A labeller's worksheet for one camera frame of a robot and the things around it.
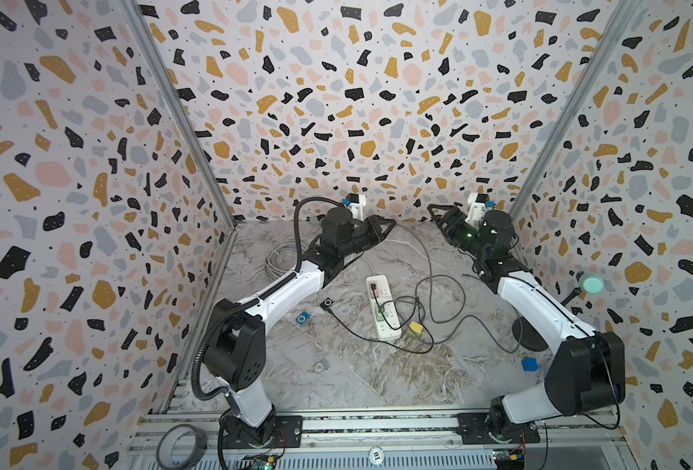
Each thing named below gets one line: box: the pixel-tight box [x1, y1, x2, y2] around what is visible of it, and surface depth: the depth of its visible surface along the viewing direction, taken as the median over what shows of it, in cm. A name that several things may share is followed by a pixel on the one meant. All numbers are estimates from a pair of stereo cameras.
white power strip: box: [365, 274, 403, 341], surface depth 93 cm
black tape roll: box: [155, 423, 209, 470], surface depth 70 cm
